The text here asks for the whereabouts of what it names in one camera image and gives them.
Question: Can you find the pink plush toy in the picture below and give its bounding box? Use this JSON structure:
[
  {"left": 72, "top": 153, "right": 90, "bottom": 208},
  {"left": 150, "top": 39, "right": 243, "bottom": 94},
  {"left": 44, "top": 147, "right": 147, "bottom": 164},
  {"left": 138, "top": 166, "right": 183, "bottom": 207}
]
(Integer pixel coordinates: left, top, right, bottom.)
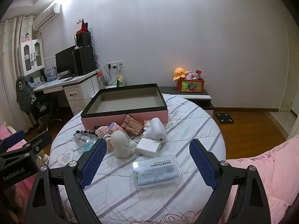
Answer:
[{"left": 184, "top": 71, "right": 194, "bottom": 80}]

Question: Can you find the white air conditioner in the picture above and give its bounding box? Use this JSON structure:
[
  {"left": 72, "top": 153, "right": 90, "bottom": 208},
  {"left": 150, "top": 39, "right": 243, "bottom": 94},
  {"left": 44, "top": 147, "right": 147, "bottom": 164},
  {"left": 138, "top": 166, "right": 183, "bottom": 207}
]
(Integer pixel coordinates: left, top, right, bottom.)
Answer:
[{"left": 33, "top": 3, "right": 61, "bottom": 31}]

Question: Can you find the white wall cabinet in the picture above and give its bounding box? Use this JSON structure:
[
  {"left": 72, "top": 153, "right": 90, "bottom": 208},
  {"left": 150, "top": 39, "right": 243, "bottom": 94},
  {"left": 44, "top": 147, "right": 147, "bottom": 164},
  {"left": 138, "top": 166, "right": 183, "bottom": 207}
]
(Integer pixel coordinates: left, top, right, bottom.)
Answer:
[{"left": 18, "top": 39, "right": 45, "bottom": 76}]

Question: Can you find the black speaker box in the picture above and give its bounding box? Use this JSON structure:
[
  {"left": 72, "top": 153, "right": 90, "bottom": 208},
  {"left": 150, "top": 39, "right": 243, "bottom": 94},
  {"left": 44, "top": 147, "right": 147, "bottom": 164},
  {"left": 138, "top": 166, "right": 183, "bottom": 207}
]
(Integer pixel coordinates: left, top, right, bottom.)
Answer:
[{"left": 75, "top": 32, "right": 92, "bottom": 47}]

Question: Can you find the red cartoon storage box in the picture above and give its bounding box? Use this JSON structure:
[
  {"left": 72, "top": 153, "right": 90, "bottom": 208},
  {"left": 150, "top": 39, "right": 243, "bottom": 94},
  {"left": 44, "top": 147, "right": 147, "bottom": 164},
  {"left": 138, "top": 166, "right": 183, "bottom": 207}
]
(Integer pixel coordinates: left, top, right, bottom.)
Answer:
[{"left": 177, "top": 79, "right": 205, "bottom": 93}]

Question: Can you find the black white low cabinet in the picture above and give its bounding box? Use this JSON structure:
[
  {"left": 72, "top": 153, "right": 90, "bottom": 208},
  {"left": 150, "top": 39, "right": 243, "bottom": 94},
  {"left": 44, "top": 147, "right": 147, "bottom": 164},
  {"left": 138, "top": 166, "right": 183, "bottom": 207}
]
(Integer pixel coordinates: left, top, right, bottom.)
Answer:
[{"left": 159, "top": 86, "right": 214, "bottom": 116}]

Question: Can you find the pink purple block model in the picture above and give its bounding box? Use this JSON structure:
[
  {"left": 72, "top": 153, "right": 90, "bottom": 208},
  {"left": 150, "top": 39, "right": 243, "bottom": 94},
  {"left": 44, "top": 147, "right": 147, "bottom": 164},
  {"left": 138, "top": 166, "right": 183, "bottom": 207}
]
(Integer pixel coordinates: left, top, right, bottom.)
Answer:
[{"left": 108, "top": 122, "right": 124, "bottom": 133}]

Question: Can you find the red paper bag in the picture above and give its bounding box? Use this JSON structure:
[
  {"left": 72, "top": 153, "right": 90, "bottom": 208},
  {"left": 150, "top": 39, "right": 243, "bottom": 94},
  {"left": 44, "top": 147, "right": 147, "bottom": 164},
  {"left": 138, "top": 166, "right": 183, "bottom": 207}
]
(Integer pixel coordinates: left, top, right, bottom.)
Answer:
[{"left": 76, "top": 19, "right": 89, "bottom": 34}]

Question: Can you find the orange octopus plush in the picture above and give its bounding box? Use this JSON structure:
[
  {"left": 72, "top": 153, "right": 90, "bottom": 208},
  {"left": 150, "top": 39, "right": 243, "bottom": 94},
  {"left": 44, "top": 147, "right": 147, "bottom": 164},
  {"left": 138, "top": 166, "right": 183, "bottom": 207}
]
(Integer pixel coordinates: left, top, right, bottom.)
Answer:
[{"left": 173, "top": 67, "right": 189, "bottom": 81}]

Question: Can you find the black computer monitor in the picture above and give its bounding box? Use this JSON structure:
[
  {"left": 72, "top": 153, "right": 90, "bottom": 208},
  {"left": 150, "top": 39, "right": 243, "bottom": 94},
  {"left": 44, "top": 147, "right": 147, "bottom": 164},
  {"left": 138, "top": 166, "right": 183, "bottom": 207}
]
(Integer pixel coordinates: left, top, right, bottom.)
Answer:
[{"left": 55, "top": 46, "right": 75, "bottom": 75}]

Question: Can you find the black computer tower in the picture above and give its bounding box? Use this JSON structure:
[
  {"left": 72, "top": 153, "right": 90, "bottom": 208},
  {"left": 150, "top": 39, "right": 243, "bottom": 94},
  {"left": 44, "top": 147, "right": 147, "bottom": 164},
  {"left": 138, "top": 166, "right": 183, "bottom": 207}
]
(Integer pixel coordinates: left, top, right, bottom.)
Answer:
[{"left": 73, "top": 46, "right": 96, "bottom": 76}]

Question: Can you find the black bathroom scale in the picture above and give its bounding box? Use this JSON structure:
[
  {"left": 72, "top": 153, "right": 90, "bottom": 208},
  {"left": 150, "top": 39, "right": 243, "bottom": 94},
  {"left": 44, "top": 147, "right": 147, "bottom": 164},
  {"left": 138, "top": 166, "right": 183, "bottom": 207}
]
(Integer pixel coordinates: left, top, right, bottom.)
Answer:
[{"left": 215, "top": 112, "right": 234, "bottom": 124}]

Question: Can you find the pink quilt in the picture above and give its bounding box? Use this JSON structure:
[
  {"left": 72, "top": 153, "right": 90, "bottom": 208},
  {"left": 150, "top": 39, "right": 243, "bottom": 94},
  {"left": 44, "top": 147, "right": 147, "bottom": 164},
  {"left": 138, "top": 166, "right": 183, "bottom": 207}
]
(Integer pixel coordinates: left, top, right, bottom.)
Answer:
[{"left": 228, "top": 136, "right": 299, "bottom": 223}]

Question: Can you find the pink pillow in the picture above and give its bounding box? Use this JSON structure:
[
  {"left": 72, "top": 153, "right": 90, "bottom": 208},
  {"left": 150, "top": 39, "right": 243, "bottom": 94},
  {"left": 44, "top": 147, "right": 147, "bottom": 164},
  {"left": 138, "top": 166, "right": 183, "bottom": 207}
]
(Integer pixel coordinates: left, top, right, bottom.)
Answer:
[{"left": 0, "top": 124, "right": 16, "bottom": 140}]

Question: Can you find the orange lid bottle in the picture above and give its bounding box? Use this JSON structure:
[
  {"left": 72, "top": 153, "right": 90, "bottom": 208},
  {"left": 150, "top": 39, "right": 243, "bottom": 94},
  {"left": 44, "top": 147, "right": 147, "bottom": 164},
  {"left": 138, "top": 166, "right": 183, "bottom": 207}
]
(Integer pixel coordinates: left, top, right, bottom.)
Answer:
[{"left": 97, "top": 70, "right": 105, "bottom": 88}]

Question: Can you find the striped white bedsheet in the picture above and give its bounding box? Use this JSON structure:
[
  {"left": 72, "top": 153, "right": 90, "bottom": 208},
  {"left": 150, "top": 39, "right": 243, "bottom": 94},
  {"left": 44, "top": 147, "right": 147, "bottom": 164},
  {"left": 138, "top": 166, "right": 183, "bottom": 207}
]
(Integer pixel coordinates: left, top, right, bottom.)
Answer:
[{"left": 48, "top": 93, "right": 226, "bottom": 224}]

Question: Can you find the yellow snack bag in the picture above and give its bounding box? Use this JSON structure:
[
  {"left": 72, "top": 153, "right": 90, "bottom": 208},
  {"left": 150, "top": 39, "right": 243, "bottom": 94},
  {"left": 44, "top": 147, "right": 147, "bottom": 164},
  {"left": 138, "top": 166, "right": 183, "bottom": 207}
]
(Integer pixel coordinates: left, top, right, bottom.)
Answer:
[{"left": 117, "top": 74, "right": 125, "bottom": 87}]

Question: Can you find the rose gold metal cup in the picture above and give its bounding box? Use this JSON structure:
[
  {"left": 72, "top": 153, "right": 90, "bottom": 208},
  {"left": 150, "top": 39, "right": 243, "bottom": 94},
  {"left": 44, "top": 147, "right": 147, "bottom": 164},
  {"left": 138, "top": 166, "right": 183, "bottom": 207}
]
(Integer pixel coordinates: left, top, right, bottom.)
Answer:
[{"left": 121, "top": 114, "right": 143, "bottom": 136}]

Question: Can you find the white handheld device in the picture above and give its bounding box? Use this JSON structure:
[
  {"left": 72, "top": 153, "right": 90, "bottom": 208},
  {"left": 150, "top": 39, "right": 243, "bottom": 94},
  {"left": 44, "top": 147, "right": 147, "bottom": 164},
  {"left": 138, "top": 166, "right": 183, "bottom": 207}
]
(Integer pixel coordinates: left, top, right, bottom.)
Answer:
[{"left": 143, "top": 117, "right": 167, "bottom": 144}]

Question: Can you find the clear blue capsule ball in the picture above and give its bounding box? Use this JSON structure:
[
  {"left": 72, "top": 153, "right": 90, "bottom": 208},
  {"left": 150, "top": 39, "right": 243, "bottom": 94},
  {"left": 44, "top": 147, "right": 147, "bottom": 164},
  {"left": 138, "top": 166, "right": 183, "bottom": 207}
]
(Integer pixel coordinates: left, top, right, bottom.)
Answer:
[{"left": 74, "top": 135, "right": 98, "bottom": 153}]

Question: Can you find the clear dental floss box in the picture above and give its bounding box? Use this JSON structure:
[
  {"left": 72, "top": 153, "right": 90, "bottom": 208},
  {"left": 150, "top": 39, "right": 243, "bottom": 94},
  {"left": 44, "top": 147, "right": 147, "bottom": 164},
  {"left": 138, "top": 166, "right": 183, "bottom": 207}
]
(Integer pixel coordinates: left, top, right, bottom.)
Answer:
[{"left": 132, "top": 155, "right": 182, "bottom": 191}]

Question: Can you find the beige curtain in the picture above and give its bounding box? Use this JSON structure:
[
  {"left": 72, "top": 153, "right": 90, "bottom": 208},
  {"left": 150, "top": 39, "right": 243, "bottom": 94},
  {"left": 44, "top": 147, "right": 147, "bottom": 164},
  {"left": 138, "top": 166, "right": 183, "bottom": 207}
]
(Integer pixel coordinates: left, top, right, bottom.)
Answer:
[{"left": 1, "top": 15, "right": 36, "bottom": 132}]

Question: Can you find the dark hanging jacket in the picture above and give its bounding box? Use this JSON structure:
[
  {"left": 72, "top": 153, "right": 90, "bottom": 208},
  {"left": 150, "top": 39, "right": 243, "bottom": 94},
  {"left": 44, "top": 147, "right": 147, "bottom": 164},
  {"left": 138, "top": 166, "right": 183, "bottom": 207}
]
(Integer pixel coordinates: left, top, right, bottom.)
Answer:
[{"left": 16, "top": 76, "right": 36, "bottom": 115}]

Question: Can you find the white desk with drawers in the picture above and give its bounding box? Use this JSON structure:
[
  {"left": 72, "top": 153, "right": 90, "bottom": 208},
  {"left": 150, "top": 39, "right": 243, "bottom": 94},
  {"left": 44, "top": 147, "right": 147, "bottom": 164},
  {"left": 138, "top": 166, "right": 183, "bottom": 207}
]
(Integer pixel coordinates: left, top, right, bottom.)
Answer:
[{"left": 33, "top": 70, "right": 99, "bottom": 115}]

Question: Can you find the small doll on cabinet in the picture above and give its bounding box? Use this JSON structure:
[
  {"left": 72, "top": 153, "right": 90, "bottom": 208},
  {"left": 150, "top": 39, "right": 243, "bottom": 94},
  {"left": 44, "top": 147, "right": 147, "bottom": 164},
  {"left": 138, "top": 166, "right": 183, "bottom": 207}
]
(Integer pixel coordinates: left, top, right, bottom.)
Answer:
[{"left": 25, "top": 32, "right": 30, "bottom": 42}]

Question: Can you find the white power adapter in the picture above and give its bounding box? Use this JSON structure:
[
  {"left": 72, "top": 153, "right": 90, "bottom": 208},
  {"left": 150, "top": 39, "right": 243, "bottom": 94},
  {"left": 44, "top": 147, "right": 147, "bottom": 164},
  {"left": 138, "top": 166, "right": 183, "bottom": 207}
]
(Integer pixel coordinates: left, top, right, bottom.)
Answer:
[{"left": 136, "top": 138, "right": 161, "bottom": 157}]

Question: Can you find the wall power strip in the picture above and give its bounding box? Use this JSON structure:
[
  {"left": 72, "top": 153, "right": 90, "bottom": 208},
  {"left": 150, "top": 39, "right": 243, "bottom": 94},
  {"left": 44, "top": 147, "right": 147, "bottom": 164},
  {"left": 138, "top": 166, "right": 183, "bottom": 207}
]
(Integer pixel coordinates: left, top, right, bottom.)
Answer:
[{"left": 107, "top": 61, "right": 124, "bottom": 69}]

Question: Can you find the black hair clip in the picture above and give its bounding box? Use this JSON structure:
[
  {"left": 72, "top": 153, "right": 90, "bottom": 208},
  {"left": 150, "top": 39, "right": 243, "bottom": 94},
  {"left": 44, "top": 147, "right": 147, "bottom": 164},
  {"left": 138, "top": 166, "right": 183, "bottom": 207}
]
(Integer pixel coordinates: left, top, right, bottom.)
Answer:
[{"left": 73, "top": 130, "right": 96, "bottom": 136}]

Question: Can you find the pink black storage box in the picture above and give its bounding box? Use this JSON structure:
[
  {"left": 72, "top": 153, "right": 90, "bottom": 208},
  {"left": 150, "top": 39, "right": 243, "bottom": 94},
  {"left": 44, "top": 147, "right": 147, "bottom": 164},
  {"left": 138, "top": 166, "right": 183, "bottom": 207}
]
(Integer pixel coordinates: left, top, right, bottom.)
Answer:
[{"left": 81, "top": 83, "right": 168, "bottom": 130}]

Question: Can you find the black office chair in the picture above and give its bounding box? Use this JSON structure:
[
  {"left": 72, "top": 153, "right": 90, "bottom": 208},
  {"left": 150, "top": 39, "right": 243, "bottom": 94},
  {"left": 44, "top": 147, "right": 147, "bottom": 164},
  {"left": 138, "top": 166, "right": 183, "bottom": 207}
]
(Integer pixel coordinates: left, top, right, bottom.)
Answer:
[{"left": 31, "top": 92, "right": 62, "bottom": 129}]

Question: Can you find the white figurine toy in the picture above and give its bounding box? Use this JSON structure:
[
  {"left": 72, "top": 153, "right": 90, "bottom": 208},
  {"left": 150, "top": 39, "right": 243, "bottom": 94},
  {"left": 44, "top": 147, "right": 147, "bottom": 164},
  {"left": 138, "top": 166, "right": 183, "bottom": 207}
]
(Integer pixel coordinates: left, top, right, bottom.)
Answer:
[{"left": 110, "top": 130, "right": 136, "bottom": 159}]

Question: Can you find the pink hair doll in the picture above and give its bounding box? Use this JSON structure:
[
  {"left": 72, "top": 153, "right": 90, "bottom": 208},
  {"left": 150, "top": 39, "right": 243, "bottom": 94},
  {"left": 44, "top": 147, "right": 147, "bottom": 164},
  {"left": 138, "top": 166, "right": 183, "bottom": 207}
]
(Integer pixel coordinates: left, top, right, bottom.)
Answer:
[{"left": 95, "top": 126, "right": 113, "bottom": 152}]

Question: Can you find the white pink block model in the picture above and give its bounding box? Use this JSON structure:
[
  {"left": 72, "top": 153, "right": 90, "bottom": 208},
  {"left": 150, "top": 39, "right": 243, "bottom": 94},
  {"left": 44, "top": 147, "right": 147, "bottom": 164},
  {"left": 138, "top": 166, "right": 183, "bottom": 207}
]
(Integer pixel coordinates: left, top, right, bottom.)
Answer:
[{"left": 143, "top": 120, "right": 152, "bottom": 131}]

